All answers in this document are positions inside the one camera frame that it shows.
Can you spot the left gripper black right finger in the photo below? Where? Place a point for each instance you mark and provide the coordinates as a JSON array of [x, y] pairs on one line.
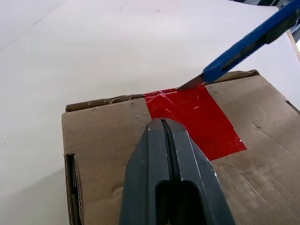
[[201, 187]]

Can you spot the brown cardboard box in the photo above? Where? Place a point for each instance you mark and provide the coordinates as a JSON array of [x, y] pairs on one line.
[[257, 164]]

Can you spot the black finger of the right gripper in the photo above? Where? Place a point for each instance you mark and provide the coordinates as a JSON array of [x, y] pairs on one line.
[[281, 28]]

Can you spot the blue utility cutter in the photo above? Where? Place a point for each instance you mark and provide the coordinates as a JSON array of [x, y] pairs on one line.
[[234, 51]]

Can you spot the red tape strip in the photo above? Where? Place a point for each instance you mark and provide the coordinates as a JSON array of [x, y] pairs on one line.
[[199, 117]]

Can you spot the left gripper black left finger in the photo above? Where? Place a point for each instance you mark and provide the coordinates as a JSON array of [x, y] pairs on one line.
[[145, 175]]

